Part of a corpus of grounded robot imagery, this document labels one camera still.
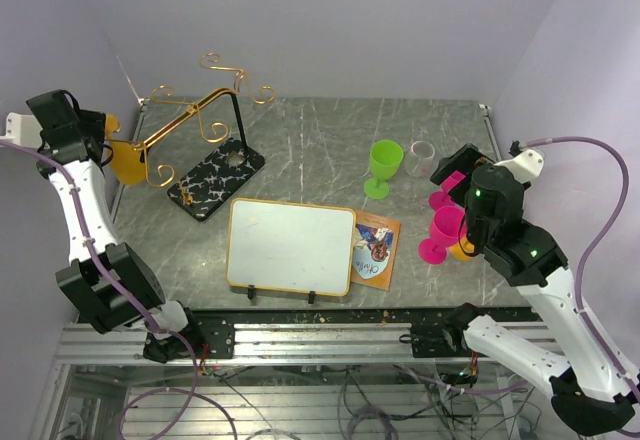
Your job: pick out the orange Othello book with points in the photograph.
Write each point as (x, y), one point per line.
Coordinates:
(375, 242)

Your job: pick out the pink wine glass back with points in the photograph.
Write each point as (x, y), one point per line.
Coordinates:
(446, 229)

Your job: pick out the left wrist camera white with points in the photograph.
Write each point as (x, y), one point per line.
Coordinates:
(23, 130)

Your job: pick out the yellow wine glass front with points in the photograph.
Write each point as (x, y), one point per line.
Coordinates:
(125, 164)

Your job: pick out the pink wine glass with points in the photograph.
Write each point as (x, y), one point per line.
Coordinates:
(442, 198)
(446, 229)

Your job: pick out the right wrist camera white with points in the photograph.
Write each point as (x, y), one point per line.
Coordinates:
(525, 164)

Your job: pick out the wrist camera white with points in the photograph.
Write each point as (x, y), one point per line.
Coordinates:
(23, 130)
(525, 164)

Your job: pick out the yellow wine glass back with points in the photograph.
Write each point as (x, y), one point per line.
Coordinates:
(463, 249)

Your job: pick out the gold wire glass rack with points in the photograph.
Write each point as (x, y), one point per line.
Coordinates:
(229, 162)

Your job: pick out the green wine glass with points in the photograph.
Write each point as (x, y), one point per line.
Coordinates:
(384, 160)

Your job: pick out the aluminium mounting rail frame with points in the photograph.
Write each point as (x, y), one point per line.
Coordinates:
(299, 374)

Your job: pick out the clear wine glass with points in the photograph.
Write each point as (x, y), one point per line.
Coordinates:
(419, 158)

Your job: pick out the yellow wine glass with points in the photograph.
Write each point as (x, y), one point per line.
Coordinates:
(125, 164)
(463, 249)

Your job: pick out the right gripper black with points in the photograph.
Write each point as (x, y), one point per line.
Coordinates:
(462, 160)

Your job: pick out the whiteboard with yellow frame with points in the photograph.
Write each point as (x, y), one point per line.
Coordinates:
(290, 247)

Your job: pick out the pink wine glass front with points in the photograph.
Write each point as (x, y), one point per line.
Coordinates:
(442, 198)

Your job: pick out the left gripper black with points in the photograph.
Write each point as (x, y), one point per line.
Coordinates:
(94, 123)

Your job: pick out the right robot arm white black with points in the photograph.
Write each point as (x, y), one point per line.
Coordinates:
(592, 386)

